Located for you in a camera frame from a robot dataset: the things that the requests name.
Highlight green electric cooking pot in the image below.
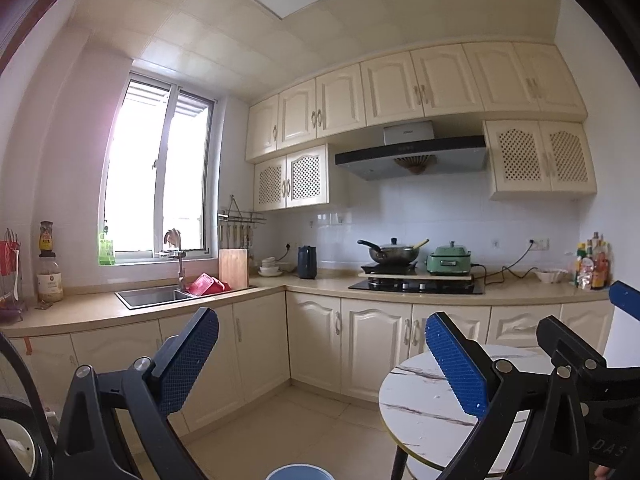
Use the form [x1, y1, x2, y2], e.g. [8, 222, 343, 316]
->
[426, 241, 473, 276]

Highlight black power cable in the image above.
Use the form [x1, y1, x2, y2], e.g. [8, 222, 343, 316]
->
[470, 242, 533, 282]

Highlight black gas stove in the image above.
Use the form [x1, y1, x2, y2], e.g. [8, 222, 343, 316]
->
[348, 277, 486, 295]

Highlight black electric kettle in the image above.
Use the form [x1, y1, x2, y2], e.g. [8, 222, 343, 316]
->
[298, 245, 319, 280]

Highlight cream base cabinets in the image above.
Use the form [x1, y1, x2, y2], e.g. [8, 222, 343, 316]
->
[0, 282, 616, 436]

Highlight red plastic basket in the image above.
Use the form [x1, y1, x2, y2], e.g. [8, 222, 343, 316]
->
[187, 273, 232, 297]

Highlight cream lattice door cabinet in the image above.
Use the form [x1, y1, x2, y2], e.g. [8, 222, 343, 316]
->
[253, 144, 331, 212]
[482, 120, 598, 201]

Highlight blue trash bin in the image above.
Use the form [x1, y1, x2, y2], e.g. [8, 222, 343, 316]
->
[265, 463, 335, 480]

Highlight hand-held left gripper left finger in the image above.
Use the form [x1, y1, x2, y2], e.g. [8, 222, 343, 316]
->
[52, 306, 221, 480]

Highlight kitchen window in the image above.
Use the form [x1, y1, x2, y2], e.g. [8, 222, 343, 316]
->
[102, 72, 221, 266]

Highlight clear glass jar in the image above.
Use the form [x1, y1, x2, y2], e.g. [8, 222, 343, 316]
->
[36, 255, 65, 304]

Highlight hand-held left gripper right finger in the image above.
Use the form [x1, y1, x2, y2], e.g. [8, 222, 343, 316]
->
[425, 311, 587, 480]

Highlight wooden cutting board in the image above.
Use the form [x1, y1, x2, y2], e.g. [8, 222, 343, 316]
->
[219, 248, 250, 288]

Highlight red utensil holder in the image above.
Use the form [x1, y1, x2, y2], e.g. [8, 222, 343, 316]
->
[0, 228, 23, 322]

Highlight round marble table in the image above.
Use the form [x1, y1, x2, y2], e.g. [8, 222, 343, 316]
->
[378, 344, 556, 480]

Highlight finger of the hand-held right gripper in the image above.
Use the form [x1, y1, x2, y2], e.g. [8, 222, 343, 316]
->
[536, 315, 608, 373]
[609, 281, 640, 317]

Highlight green dish soap bottle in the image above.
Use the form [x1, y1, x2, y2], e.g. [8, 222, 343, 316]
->
[98, 230, 116, 266]

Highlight black curved frame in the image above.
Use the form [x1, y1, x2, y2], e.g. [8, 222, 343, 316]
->
[0, 332, 53, 480]

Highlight metal utensil rack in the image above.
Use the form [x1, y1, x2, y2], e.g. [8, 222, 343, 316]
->
[218, 195, 267, 251]

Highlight black range hood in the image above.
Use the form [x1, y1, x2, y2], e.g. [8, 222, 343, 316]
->
[334, 120, 488, 182]

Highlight wooden board under pots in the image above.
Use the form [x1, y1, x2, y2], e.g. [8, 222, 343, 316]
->
[358, 270, 474, 280]

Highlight metal sink faucet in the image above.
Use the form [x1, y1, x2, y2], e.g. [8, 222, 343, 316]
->
[155, 228, 187, 292]

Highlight steel kitchen sink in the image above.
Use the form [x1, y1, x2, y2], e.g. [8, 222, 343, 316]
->
[115, 285, 258, 311]

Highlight cream upper wall cabinets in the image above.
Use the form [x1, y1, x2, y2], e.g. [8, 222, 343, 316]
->
[245, 42, 587, 163]

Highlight wok with lid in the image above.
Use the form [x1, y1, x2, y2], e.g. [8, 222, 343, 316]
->
[357, 237, 430, 265]

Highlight group of seasoning bottles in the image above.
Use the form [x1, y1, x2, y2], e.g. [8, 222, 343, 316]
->
[575, 232, 612, 291]

